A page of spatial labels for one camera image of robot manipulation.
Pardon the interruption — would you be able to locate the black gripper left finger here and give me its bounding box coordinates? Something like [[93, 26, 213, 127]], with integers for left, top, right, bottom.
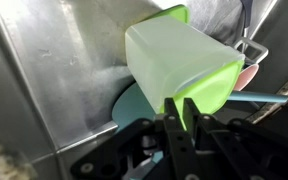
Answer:
[[70, 98, 198, 180]]

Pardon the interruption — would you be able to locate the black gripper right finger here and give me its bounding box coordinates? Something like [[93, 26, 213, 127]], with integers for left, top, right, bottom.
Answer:
[[183, 98, 288, 180]]

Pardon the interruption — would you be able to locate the translucent plastic container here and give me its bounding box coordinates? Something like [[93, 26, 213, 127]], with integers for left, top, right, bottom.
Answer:
[[125, 16, 245, 113]]

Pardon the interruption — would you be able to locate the stainless steel sink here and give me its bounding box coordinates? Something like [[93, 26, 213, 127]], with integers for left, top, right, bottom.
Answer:
[[0, 0, 288, 180]]

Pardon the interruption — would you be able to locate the teal watering can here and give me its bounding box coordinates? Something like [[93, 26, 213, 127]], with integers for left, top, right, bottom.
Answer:
[[112, 83, 288, 131]]

